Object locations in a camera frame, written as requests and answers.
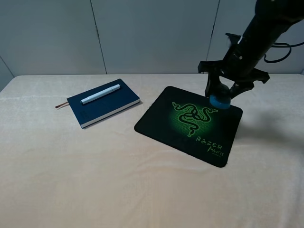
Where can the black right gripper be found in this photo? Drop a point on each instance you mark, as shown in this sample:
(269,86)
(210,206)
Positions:
(238,65)

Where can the blue black wireless mouse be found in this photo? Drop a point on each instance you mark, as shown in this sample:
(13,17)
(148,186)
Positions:
(220,96)

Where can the white marker pen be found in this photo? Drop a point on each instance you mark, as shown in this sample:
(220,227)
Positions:
(100,94)

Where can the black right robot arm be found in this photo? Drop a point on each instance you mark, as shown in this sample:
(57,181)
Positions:
(272,18)

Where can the dark blue notebook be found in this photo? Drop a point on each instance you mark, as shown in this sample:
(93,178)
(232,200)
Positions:
(99,109)

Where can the black green Razer mousepad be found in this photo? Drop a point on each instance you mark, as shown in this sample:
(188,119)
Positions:
(189,123)

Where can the beige tablecloth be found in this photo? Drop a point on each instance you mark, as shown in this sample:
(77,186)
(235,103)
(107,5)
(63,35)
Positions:
(54,174)

